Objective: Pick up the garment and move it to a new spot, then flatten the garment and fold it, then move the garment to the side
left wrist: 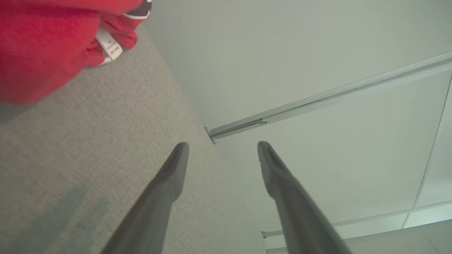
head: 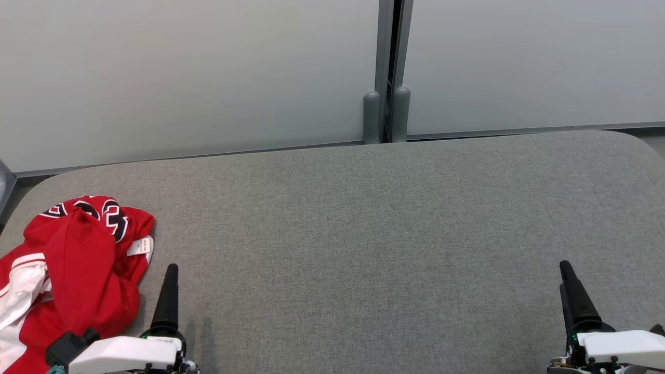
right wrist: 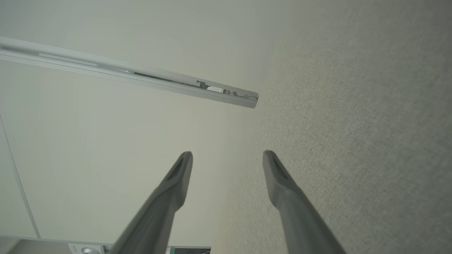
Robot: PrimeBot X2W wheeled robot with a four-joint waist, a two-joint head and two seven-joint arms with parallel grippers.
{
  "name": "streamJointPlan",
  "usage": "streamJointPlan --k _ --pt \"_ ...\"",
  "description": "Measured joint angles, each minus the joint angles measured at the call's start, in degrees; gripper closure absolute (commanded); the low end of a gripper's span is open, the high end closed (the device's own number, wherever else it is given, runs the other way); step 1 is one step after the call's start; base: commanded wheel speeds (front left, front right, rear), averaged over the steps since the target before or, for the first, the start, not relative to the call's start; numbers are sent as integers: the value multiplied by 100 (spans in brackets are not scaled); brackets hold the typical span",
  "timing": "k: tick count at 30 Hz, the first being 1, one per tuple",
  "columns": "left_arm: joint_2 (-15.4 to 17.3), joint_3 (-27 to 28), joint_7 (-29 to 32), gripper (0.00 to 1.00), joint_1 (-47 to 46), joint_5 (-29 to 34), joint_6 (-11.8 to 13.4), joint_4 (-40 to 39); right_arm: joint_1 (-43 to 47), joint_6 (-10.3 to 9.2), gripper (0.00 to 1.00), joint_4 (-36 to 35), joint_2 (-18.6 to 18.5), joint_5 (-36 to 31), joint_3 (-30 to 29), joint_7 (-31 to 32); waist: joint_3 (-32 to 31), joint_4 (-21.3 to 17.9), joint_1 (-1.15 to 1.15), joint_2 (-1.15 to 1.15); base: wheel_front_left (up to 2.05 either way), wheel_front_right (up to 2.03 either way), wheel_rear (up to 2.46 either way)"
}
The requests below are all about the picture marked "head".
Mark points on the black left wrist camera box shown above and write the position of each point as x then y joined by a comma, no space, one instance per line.
65,349

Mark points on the grey rounded partition post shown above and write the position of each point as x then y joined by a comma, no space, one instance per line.
372,119
400,114

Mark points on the grey desk leg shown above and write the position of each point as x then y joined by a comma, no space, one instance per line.
5,187

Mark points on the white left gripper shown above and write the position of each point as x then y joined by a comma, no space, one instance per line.
124,353

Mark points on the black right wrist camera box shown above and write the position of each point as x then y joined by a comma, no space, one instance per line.
659,329

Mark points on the red basketball jersey white sleeves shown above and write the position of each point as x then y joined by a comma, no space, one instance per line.
134,228

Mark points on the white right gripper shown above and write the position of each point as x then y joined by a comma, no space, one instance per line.
618,348

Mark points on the grey partition panel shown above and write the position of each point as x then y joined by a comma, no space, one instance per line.
182,67
519,57

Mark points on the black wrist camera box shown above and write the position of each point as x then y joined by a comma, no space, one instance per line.
659,329
65,349

